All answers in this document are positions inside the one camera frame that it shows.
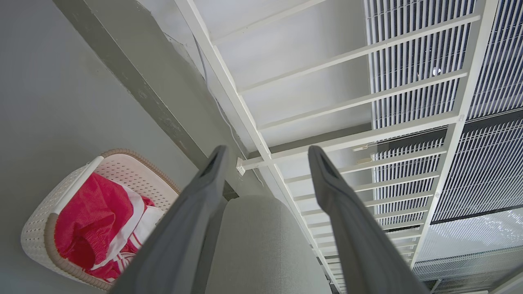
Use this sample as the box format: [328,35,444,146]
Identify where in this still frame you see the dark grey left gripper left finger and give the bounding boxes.
[110,145,228,294]

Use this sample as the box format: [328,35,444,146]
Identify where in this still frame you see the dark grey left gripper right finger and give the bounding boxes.
[308,145,429,294]

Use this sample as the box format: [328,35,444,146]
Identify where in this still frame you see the white perforated laundry basket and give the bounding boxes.
[20,148,181,291]

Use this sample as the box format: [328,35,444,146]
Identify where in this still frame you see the grey fabric sofa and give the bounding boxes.
[204,195,332,294]

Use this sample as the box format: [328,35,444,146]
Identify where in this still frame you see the red and white sports garment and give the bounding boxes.
[54,172,165,283]

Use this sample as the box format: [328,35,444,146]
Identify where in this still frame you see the white metal railing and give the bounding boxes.
[174,0,497,294]

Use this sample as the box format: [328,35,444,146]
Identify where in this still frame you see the white slatted window blinds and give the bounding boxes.
[364,0,523,294]

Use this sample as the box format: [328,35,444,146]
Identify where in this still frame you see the thin white cable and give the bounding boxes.
[193,36,264,186]

